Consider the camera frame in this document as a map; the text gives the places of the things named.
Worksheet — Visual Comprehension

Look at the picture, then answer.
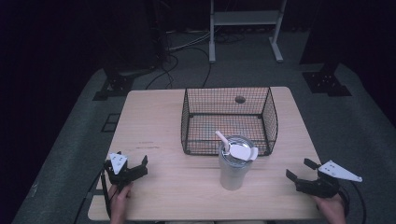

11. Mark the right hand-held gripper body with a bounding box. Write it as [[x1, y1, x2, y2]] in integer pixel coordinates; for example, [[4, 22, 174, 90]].
[[295, 160, 364, 200]]

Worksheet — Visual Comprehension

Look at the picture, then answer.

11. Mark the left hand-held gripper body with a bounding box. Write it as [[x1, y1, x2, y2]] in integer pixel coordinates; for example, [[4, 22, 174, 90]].
[[104, 151, 149, 192]]

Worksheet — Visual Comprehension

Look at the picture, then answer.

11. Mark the silver tumbler with white lid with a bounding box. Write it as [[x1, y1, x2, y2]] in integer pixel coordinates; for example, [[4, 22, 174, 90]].
[[218, 134, 260, 191]]

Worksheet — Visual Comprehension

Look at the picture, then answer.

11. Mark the black wire basket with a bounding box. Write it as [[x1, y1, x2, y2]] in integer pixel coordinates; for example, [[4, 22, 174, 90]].
[[180, 86, 279, 157]]

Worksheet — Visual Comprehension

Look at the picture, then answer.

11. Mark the pale pink straw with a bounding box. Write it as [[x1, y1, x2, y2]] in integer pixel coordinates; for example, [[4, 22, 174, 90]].
[[215, 130, 232, 154]]

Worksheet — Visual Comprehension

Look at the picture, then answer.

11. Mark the person's right hand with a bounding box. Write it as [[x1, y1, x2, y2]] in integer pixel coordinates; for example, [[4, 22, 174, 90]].
[[312, 192, 347, 224]]

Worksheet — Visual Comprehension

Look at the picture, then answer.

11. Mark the person's left hand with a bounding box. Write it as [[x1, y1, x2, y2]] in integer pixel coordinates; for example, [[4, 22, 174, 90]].
[[107, 182, 135, 217]]

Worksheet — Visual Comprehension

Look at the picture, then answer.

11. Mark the black floor tape rectangle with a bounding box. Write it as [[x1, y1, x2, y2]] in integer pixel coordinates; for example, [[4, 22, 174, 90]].
[[100, 113, 121, 133]]

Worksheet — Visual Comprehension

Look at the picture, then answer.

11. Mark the black stand with flat base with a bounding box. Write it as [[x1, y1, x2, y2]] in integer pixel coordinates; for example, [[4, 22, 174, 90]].
[[92, 66, 148, 102]]

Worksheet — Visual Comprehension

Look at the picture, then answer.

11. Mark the black stand with square base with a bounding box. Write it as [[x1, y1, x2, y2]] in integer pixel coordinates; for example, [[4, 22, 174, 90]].
[[299, 0, 353, 98]]

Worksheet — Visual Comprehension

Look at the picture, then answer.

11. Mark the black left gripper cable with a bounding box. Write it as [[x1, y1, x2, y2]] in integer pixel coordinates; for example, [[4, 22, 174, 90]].
[[73, 169, 112, 224]]

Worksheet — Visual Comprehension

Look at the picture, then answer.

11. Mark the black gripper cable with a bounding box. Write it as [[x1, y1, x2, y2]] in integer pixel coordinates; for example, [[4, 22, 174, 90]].
[[337, 181, 368, 224], [73, 169, 112, 224]]

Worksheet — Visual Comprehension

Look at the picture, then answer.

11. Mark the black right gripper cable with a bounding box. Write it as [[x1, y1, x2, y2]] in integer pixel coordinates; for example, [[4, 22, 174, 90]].
[[337, 181, 368, 224]]

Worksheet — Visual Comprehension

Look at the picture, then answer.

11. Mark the black floor cable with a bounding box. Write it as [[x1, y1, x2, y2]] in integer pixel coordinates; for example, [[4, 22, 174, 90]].
[[145, 46, 213, 91]]

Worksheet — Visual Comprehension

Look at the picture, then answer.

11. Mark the white floor cable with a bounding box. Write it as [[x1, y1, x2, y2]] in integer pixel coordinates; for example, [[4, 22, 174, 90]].
[[167, 30, 213, 52]]

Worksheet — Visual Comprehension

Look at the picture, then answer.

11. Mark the white metal stand frame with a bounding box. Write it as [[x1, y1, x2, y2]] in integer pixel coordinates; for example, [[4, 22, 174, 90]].
[[208, 0, 288, 64]]

